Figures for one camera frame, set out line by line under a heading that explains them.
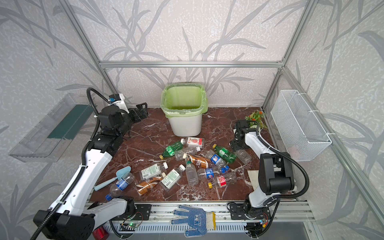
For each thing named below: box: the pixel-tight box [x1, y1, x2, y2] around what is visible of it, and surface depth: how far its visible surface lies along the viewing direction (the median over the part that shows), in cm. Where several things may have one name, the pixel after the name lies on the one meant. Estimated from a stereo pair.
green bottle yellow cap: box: [212, 143, 237, 164], surface depth 91 cm
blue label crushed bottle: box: [197, 167, 220, 180], surface depth 84 cm
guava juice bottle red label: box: [180, 136, 205, 146], surface depth 98 cm
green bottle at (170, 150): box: [159, 141, 183, 160], surface depth 95 cm
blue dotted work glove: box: [170, 205, 216, 238], surface depth 72 cm
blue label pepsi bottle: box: [205, 149, 226, 167], surface depth 89 cm
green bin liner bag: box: [160, 83, 208, 118], surface depth 96 cm
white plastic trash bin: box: [168, 113, 203, 137], surface depth 96 cm
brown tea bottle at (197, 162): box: [187, 154, 212, 169], surface depth 87 cm
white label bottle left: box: [139, 162, 169, 179], surface depth 86 cm
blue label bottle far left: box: [105, 172, 137, 202], surface depth 80 cm
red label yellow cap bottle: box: [207, 175, 238, 189], surface depth 81 cm
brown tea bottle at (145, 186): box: [135, 176, 162, 196], surface depth 80 cm
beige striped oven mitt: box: [247, 170, 259, 191], surface depth 86 cm
